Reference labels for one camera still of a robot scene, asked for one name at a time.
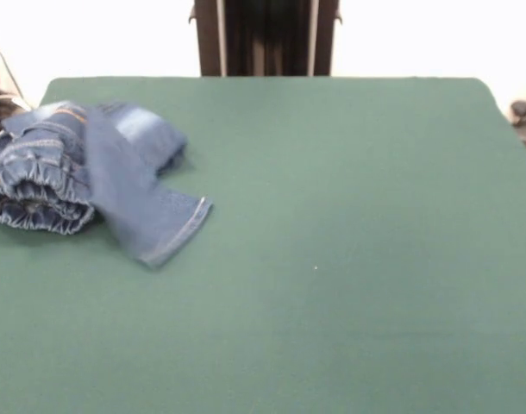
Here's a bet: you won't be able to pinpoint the thin grey cable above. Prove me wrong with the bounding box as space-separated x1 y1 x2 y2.
0 34 34 109

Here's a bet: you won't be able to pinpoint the blue denim jeans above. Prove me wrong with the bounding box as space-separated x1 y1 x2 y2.
0 100 216 268

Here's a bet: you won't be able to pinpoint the dark green table cloth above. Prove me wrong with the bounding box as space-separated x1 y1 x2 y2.
0 76 526 414

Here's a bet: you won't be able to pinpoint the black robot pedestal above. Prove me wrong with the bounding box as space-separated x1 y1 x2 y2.
188 0 345 78

